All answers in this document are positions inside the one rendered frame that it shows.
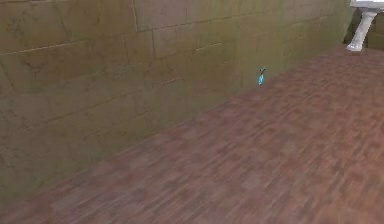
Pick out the blue spray bottle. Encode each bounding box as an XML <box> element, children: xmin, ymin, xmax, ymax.
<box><xmin>257</xmin><ymin>66</ymin><xmax>267</xmax><ymax>86</ymax></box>

